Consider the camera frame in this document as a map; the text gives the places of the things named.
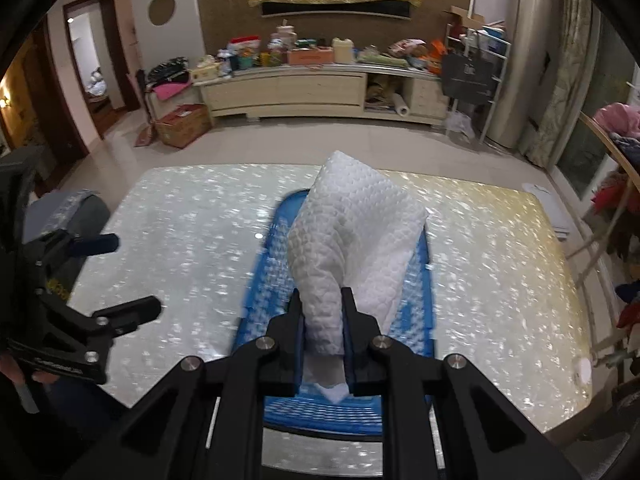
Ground small white round object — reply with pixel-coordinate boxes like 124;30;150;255
572;356;592;388

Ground pink storage box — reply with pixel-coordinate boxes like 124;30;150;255
288;48;334;66

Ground white plastic jug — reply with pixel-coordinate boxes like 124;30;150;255
332;38;356;65

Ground silver standing air conditioner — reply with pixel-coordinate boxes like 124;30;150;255
486;0;553;150

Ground paper roll in cabinet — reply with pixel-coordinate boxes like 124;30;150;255
392;92;410;117

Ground wooden clothes rack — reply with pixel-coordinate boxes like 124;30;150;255
564;109;640;371

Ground blue plastic basket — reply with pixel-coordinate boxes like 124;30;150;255
232;187;436;443

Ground white metal shelf rack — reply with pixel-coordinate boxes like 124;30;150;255
440;6;511;143

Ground person's left hand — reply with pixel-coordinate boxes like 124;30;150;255
0;353;61;386

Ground white quilted cloth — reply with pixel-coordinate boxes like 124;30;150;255
288;151;427;404

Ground patterned curtain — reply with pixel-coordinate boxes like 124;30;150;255
518;0;602;169

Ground pink clothes pile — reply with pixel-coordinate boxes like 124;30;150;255
593;103;640;166

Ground grey chair with lace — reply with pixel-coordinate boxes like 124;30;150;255
23;190;111;300

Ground cream TV cabinet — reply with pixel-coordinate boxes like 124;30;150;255
196;64;449;127

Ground black shopping bag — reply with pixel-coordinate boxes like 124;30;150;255
440;32;500;105

